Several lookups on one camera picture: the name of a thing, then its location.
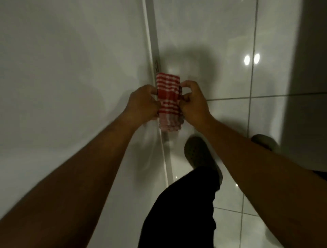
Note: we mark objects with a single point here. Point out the person's left hand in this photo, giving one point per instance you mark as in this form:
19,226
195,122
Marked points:
141,104

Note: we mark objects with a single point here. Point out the person's right hand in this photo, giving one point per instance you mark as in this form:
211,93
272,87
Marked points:
194,107

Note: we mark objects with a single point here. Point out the person's left fingers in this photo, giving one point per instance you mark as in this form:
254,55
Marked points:
153,92

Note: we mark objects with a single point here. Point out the person's right thumb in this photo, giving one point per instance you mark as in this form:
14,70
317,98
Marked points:
186,98

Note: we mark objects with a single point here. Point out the red white striped cloth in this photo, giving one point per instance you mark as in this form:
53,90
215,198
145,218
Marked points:
168,102

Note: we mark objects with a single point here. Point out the person's left forearm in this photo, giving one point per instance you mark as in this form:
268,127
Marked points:
69,184

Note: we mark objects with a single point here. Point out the person's right forearm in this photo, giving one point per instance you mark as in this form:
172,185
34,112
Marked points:
268,184

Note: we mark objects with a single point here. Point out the white baseboard strip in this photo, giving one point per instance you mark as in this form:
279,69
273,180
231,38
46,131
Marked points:
158,102

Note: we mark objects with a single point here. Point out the grey clog shoe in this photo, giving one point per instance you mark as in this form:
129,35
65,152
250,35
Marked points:
201,155
265,143

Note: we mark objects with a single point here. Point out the person's black trouser leg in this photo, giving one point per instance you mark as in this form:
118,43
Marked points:
184,212

